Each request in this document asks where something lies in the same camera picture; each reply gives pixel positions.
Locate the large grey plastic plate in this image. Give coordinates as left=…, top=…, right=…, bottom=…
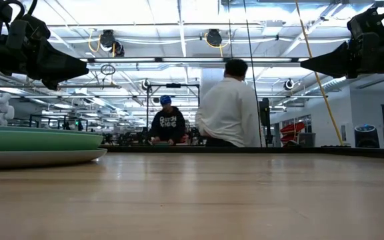
left=0, top=148, right=108, bottom=169

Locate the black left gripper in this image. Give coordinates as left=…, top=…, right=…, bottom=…
left=0, top=15, right=90, bottom=91

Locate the black metal table frame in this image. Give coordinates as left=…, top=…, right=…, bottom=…
left=100, top=145, right=384, bottom=159

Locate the yellow hanging cable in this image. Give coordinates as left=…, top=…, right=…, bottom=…
left=293, top=0, right=344, bottom=147

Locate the black monitor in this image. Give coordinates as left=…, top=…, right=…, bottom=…
left=258, top=97, right=272, bottom=127

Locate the black cylindrical unit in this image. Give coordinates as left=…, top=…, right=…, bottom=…
left=354, top=123, right=381, bottom=149

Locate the bright green plastic plate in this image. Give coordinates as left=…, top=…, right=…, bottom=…
left=0, top=129, right=104, bottom=153

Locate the black metal stand frame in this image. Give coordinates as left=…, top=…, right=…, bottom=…
left=146, top=83, right=201, bottom=134

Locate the silver ventilation duct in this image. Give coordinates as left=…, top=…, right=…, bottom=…
left=307, top=71, right=384, bottom=98

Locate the red equipment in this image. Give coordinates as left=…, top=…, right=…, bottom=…
left=280, top=121, right=307, bottom=145

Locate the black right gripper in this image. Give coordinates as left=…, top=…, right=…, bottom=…
left=299, top=9, right=384, bottom=80

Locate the person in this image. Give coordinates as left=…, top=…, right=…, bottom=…
left=149, top=95, right=187, bottom=147
left=194, top=59, right=262, bottom=149

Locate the grey bin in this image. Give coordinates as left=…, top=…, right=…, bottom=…
left=299, top=132, right=316, bottom=148

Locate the white robot figure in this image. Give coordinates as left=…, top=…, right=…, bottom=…
left=0, top=92, right=15, bottom=127

